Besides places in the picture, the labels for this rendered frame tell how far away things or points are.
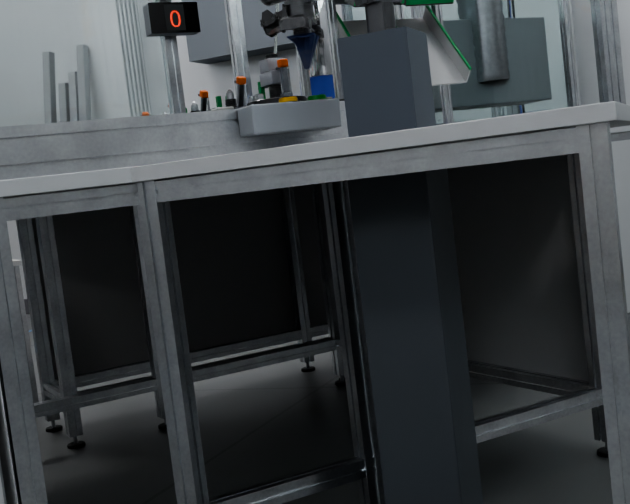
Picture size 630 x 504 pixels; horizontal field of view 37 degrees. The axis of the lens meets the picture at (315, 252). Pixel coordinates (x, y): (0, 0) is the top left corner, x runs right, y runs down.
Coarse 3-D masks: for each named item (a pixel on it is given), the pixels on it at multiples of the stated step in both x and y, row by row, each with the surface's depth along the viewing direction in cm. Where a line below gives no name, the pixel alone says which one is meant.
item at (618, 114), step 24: (480, 120) 148; (504, 120) 147; (528, 120) 145; (552, 120) 144; (576, 120) 142; (600, 120) 141; (624, 120) 152; (312, 144) 160; (336, 144) 158; (360, 144) 156; (384, 144) 155; (408, 144) 153; (432, 144) 156; (144, 168) 174; (168, 168) 172; (192, 168) 170; (216, 168) 168; (240, 168) 166
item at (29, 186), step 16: (48, 176) 167; (64, 176) 169; (80, 176) 170; (96, 176) 172; (112, 176) 173; (128, 176) 175; (0, 192) 163; (16, 192) 165; (32, 192) 166; (48, 192) 171
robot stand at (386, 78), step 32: (384, 32) 176; (416, 32) 181; (352, 64) 180; (384, 64) 177; (416, 64) 179; (352, 96) 180; (384, 96) 178; (416, 96) 177; (352, 128) 181; (384, 128) 179
